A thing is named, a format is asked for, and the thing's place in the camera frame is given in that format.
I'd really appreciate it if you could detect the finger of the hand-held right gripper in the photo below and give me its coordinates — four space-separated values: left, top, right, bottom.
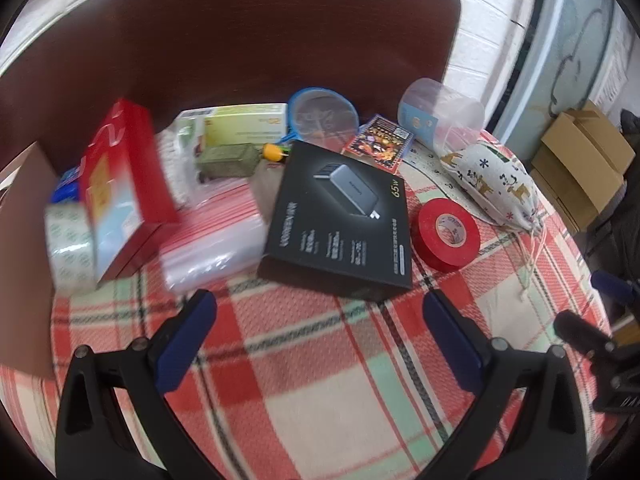
591 269 640 307
554 309 617 357

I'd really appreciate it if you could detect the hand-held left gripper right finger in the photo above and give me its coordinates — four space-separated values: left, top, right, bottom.
422 289 588 480

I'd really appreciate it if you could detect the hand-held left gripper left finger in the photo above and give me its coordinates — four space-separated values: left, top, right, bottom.
55 289 221 480

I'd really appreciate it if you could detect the large red tape roll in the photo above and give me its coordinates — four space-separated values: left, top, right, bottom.
411 198 482 273

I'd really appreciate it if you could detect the patterned white tape roll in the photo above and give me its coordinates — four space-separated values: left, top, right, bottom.
44 202 98 296

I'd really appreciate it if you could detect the black charger box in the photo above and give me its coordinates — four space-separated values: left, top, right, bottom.
256 140 414 302

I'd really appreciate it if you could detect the red gift box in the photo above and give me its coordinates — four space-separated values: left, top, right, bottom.
80 99 182 283

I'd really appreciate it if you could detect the brown cardboard box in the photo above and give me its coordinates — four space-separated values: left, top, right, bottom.
0 142 58 378

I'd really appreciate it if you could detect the olive green packet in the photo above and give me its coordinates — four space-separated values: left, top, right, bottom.
196 143 262 180

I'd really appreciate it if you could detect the pale green carton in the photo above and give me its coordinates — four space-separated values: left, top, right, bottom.
202 103 291 150

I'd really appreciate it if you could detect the round fan with blue handle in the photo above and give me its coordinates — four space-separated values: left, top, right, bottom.
277 87 361 147

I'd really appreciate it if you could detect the plain cardboard carton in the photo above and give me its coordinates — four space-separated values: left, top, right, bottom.
541 100 627 198
529 157 608 234

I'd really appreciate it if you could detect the stack of clear zip bags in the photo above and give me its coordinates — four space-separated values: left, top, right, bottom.
159 192 273 296

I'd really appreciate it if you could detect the red plaid blanket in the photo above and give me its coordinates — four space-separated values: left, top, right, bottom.
0 130 621 480

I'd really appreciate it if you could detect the clear bag with white contents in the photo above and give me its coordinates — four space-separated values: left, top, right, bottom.
156 109 207 211

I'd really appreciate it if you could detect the small yellow toy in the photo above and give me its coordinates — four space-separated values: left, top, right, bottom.
263 142 294 164

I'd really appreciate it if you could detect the dark colourful card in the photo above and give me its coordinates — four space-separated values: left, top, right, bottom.
341 114 417 169

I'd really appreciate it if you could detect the clear plastic cup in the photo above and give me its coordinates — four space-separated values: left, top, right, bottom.
398 78 487 157

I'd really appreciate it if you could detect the pale blue panel with drawing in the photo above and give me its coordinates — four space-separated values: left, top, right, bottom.
492 0 640 153

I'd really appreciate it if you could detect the brown headboard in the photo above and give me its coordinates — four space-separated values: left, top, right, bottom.
0 0 462 181

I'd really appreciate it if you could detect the reindeer print drawstring pouch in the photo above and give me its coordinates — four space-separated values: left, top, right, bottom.
440 142 546 233

